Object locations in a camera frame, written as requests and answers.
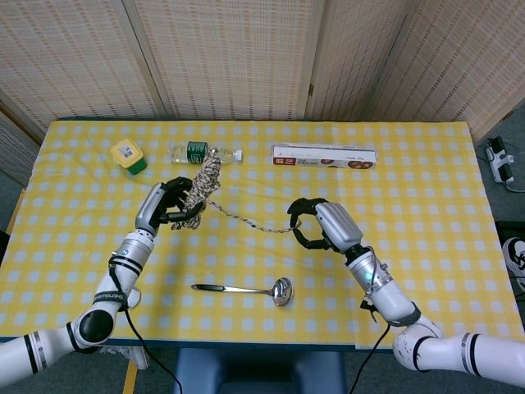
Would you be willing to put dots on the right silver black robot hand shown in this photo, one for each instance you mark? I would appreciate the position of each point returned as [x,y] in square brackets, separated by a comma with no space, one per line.
[338,225]

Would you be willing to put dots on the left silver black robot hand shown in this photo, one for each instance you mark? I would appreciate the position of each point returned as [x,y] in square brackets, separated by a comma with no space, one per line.
[149,209]

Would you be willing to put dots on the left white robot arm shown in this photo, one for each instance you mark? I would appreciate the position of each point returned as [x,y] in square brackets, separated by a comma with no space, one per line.
[123,267]

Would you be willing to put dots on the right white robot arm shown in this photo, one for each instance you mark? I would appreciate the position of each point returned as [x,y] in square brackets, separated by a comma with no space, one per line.
[389,291]

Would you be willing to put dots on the green jar yellow lid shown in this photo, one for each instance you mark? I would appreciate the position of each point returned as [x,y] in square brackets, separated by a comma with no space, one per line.
[127,154]

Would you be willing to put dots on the clear bottle green label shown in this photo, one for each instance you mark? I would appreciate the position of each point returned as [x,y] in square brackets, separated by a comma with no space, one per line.
[184,152]

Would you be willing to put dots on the white baking paper box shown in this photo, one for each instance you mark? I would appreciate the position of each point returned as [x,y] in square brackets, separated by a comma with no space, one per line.
[320,158]

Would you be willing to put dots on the yellow white checkered tablecloth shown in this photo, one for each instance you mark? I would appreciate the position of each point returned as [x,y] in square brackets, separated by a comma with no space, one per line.
[246,262]

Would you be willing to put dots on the brass screen hinge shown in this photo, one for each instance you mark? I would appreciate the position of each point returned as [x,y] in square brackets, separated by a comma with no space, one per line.
[310,89]

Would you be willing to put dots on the woven bamboo screen panel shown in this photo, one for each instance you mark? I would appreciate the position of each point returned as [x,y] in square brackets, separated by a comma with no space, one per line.
[229,57]
[463,57]
[74,57]
[352,57]
[14,147]

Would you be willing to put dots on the blue chair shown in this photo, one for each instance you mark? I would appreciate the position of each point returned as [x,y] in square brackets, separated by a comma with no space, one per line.
[262,369]

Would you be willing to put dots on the white power strip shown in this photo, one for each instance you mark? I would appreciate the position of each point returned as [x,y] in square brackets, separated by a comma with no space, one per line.
[498,160]

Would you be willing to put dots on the white black sneaker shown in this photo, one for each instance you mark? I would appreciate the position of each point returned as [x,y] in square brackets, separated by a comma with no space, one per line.
[514,254]

